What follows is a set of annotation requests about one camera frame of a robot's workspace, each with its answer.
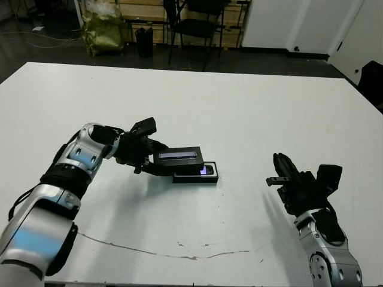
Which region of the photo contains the yellow-green sack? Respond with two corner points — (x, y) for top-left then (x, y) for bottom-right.
(81, 6), (126, 57)

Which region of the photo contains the black baseboard strip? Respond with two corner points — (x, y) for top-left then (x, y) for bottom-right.
(241, 45), (330, 62)

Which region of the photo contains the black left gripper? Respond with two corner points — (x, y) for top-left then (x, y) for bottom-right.
(114, 132), (175, 177)

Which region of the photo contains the black box lid blue print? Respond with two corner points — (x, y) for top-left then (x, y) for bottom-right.
(154, 146), (205, 169)

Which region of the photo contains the white floor cable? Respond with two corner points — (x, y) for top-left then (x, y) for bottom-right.
(0, 29), (84, 49)

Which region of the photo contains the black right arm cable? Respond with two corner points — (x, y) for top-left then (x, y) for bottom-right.
(325, 199), (348, 239)

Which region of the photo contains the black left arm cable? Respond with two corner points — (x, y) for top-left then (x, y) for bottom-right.
(8, 185), (41, 222)

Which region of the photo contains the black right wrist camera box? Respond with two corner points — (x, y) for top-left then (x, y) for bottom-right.
(315, 164), (343, 196)

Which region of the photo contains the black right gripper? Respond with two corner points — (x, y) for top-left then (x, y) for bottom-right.
(265, 152), (330, 216)

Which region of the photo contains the black mesh chair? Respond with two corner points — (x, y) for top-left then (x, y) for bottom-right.
(163, 0), (227, 72)

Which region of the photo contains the black chair backrest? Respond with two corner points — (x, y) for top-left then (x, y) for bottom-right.
(357, 60), (383, 116)

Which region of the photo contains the white partition post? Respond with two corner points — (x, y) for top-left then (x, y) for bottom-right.
(74, 0), (84, 30)

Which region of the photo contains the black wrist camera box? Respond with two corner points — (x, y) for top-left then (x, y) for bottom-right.
(315, 164), (343, 196)
(129, 117), (157, 139)

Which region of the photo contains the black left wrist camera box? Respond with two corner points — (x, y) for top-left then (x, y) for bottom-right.
(129, 117), (157, 139)

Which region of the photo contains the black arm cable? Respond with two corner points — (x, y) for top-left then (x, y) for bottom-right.
(325, 199), (348, 239)
(8, 185), (41, 222)

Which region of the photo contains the black box base white insert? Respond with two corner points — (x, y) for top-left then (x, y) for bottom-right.
(172, 161), (220, 187)

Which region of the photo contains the black waste bin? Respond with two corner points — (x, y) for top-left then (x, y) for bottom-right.
(135, 26), (154, 59)

